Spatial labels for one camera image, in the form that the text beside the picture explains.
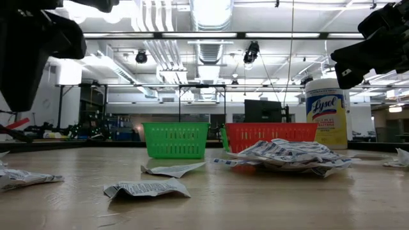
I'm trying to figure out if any thin hanging cable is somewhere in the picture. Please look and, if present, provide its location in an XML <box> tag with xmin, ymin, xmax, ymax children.
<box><xmin>282</xmin><ymin>0</ymin><xmax>295</xmax><ymax>108</ymax></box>

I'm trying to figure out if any black overhead camera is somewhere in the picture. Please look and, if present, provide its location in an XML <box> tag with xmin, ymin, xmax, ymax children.
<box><xmin>242</xmin><ymin>40</ymin><xmax>261</xmax><ymax>65</ymax></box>

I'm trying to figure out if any white packet at right edge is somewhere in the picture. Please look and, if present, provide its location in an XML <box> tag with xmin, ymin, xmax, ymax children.
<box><xmin>395</xmin><ymin>147</ymin><xmax>409</xmax><ymax>167</ymax></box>

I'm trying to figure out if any dark equipment rack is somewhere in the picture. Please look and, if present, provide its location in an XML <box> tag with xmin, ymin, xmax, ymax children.
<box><xmin>79</xmin><ymin>83</ymin><xmax>109</xmax><ymax>139</ymax></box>

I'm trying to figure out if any black background rig frame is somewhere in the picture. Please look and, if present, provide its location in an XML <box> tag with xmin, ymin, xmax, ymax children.
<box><xmin>178</xmin><ymin>84</ymin><xmax>228</xmax><ymax>124</ymax></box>

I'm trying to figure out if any red plastic mesh basket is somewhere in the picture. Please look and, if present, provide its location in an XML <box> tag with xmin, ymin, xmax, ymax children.
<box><xmin>224</xmin><ymin>122</ymin><xmax>319</xmax><ymax>154</ymax></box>

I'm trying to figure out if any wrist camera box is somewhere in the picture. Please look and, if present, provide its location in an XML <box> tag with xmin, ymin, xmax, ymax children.
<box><xmin>357</xmin><ymin>1</ymin><xmax>409</xmax><ymax>40</ymax></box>
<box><xmin>63</xmin><ymin>0</ymin><xmax>121</xmax><ymax>14</ymax></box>

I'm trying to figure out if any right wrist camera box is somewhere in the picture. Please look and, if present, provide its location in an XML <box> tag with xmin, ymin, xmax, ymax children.
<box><xmin>357</xmin><ymin>1</ymin><xmax>409</xmax><ymax>40</ymax></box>

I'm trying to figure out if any Lysol wipes canister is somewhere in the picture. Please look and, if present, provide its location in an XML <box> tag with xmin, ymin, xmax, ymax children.
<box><xmin>305</xmin><ymin>78</ymin><xmax>350</xmax><ymax>150</ymax></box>

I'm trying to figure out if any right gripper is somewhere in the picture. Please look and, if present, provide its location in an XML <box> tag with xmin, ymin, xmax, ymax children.
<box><xmin>330</xmin><ymin>24</ymin><xmax>409</xmax><ymax>90</ymax></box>

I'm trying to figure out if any round silver air duct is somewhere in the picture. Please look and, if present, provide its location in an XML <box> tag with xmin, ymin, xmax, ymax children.
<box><xmin>189</xmin><ymin>0</ymin><xmax>235</xmax><ymax>66</ymax></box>

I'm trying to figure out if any black red background device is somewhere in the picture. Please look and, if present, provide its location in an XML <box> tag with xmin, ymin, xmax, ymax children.
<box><xmin>0</xmin><ymin>110</ymin><xmax>31</xmax><ymax>144</ymax></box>

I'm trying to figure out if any black computer monitor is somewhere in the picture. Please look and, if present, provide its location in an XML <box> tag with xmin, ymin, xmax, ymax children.
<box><xmin>244</xmin><ymin>99</ymin><xmax>284</xmax><ymax>124</ymax></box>

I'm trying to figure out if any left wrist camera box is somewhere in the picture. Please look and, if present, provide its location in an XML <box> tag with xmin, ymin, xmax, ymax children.
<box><xmin>63</xmin><ymin>0</ymin><xmax>121</xmax><ymax>14</ymax></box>

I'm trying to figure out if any black overhead light bar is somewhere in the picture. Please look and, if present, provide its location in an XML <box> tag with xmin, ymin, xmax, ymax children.
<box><xmin>81</xmin><ymin>31</ymin><xmax>365</xmax><ymax>41</ymax></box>

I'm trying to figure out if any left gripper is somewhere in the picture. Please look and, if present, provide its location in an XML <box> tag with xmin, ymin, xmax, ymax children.
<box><xmin>0</xmin><ymin>0</ymin><xmax>87</xmax><ymax>112</ymax></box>

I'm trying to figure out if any green plastic mesh basket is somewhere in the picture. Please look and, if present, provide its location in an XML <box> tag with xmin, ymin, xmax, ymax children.
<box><xmin>143</xmin><ymin>122</ymin><xmax>211</xmax><ymax>160</ymax></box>
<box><xmin>219</xmin><ymin>127</ymin><xmax>230</xmax><ymax>152</ymax></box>

